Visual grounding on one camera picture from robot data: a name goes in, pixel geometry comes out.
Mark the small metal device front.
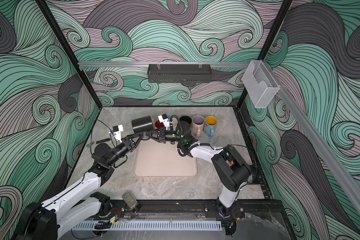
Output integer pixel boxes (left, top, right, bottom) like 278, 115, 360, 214
122, 192, 139, 210

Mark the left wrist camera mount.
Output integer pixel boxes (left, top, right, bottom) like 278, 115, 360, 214
110, 125, 124, 143

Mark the pink silicone tray mat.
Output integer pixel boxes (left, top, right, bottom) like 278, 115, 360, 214
134, 140, 198, 178

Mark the white slotted cable duct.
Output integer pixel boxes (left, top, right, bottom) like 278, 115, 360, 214
71, 220, 223, 232

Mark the pink iridescent mug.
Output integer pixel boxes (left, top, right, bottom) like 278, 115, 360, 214
191, 115, 205, 138

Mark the white ribbed-bottom mug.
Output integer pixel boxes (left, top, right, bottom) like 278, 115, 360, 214
155, 120, 165, 129

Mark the blue mug yellow inside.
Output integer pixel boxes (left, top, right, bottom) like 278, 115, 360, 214
203, 116, 218, 137

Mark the black wire wall basket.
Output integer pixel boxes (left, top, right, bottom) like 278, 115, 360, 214
147, 64, 212, 83

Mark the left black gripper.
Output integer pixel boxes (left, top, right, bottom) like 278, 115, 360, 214
106, 132, 142, 168

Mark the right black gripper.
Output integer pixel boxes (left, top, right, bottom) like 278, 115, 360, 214
147, 127, 187, 144

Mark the clear acrylic wall holder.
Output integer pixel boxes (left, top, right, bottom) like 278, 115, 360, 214
242, 61, 280, 109

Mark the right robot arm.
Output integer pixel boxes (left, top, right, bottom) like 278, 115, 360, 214
145, 121, 256, 218

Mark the black mug white base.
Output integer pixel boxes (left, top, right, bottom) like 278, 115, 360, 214
180, 116, 192, 125

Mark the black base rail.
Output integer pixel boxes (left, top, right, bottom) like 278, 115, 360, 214
77, 198, 286, 220

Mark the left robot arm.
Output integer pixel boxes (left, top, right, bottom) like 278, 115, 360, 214
12, 133, 144, 240

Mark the black glossy mug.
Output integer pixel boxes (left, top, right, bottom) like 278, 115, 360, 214
132, 116, 154, 134

